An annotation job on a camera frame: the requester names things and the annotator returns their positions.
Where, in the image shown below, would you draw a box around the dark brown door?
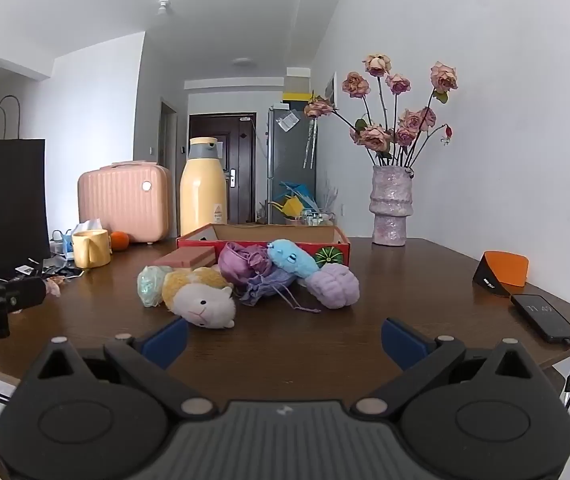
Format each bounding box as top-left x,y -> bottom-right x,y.
189,113 -> 257,225

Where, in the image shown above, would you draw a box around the lavender chunky knit ball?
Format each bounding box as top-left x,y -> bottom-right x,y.
306,263 -> 361,310

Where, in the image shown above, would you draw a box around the pile of small papers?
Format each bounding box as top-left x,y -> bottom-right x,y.
15,254 -> 86,281

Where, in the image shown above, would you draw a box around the red cardboard box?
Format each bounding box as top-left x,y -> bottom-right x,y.
176,223 -> 351,267

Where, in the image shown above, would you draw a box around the blue yellow clutter pile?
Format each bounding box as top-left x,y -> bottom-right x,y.
270,180 -> 337,227

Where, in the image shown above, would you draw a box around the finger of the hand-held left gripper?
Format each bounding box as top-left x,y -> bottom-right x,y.
5,277 -> 47,314

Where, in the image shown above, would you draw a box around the blue packet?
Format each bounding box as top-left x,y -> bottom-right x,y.
266,240 -> 320,279

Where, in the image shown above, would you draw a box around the pink hard-shell suitcase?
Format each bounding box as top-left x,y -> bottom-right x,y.
77,161 -> 172,247

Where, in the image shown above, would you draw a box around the lilac ceramic vase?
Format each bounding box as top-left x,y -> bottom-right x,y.
370,165 -> 414,247

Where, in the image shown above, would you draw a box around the black smartphone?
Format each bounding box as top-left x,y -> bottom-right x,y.
510,294 -> 570,345

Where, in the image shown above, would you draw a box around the tissue pack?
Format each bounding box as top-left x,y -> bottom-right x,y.
62,217 -> 104,260

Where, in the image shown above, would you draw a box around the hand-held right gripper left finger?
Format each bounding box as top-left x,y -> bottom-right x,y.
20,316 -> 217,420

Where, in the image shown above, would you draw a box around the yellow mug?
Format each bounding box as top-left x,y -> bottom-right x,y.
71,229 -> 113,269

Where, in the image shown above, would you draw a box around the lavender drawstring pouch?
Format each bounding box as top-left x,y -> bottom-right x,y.
237,267 -> 322,314

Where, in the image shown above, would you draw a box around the grey refrigerator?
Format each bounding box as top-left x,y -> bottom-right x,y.
267,104 -> 317,226

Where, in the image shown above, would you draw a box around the black paper bag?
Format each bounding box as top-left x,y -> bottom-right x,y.
0,95 -> 51,281

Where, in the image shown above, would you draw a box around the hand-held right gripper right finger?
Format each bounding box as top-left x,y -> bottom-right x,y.
355,317 -> 550,418

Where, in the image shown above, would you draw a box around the orange black speaker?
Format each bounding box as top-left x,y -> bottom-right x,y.
472,250 -> 530,300

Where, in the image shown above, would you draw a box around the purple satin pouch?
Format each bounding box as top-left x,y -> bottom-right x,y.
217,241 -> 276,283

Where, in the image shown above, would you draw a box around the mint green plush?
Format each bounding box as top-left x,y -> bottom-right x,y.
137,265 -> 172,308

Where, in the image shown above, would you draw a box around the yellow white hamster plush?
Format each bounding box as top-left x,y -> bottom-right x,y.
161,266 -> 237,331

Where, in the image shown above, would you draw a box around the dried pink roses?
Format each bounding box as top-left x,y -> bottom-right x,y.
304,53 -> 460,168

